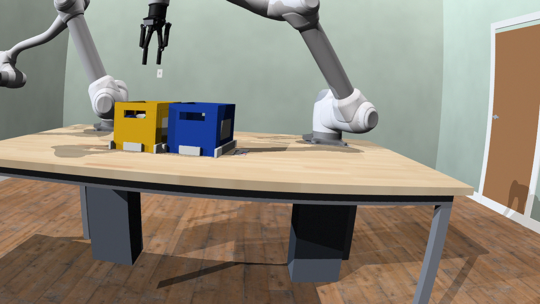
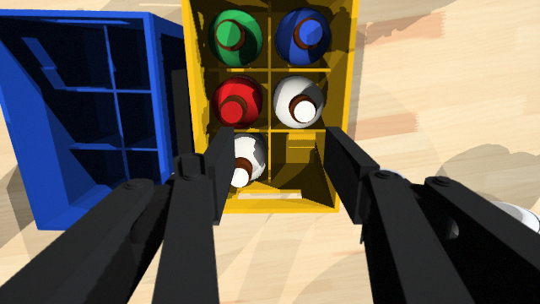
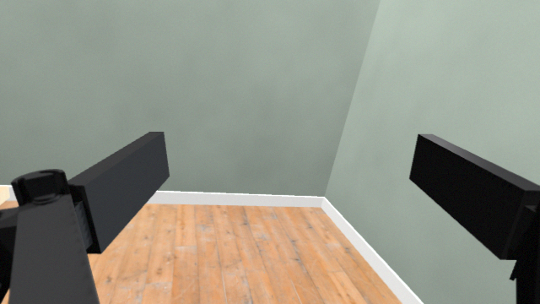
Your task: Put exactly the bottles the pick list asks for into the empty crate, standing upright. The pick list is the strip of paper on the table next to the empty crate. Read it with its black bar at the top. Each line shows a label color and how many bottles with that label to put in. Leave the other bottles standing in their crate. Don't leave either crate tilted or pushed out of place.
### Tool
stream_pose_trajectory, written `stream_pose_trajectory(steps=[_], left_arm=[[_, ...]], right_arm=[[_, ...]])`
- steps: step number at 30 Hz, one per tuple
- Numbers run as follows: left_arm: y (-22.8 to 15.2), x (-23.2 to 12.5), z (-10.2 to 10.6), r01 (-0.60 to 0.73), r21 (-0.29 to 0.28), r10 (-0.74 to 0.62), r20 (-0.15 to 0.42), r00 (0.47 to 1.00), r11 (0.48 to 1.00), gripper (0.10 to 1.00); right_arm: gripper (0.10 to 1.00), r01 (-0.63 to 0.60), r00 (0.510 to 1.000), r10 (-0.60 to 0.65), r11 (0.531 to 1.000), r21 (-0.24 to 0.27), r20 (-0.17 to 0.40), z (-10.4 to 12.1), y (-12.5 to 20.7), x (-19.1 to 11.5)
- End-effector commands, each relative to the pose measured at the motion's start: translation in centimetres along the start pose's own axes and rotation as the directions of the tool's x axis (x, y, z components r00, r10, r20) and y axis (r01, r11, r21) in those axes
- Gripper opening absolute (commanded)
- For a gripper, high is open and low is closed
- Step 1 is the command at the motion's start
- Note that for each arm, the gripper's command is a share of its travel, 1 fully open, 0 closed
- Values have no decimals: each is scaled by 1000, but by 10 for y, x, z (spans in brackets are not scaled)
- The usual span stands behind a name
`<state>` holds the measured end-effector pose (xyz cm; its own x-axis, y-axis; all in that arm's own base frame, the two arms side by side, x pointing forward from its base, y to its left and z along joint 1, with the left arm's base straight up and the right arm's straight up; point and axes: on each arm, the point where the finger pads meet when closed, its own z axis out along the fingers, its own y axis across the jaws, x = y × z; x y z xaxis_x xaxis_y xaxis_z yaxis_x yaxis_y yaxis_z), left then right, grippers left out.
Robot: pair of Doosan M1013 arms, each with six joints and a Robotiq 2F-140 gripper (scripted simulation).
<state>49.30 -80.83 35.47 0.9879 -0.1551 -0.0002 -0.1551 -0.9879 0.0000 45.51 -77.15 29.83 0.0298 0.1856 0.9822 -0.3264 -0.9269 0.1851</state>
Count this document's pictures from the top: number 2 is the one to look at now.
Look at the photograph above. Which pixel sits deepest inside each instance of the blue bottle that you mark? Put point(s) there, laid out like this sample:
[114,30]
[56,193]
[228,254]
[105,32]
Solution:
[299,40]

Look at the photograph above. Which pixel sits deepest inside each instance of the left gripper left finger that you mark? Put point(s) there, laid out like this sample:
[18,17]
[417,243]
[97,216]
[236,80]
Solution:
[102,257]

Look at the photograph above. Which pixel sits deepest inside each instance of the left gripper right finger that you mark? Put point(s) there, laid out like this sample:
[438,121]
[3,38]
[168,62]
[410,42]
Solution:
[496,257]

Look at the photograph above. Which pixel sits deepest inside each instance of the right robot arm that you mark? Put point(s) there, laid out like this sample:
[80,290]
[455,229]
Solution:
[525,216]

